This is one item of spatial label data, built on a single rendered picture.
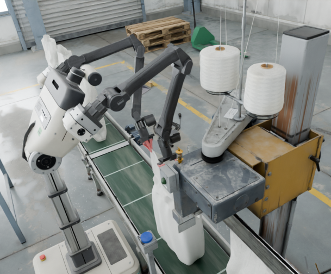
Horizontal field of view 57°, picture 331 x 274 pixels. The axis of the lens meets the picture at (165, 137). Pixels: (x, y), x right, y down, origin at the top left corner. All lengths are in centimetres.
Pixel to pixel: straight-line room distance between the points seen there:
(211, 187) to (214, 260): 102
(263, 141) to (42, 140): 101
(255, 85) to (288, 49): 23
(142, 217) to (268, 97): 150
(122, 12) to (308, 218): 743
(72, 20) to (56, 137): 727
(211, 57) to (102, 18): 771
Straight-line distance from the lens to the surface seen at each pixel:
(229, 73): 129
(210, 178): 116
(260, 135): 140
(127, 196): 252
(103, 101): 135
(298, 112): 135
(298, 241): 276
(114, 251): 235
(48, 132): 151
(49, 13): 851
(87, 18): 876
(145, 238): 161
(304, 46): 123
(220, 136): 123
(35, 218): 320
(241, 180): 116
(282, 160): 131
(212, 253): 212
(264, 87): 111
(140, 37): 664
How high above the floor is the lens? 211
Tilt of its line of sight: 34 degrees down
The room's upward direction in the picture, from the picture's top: 6 degrees counter-clockwise
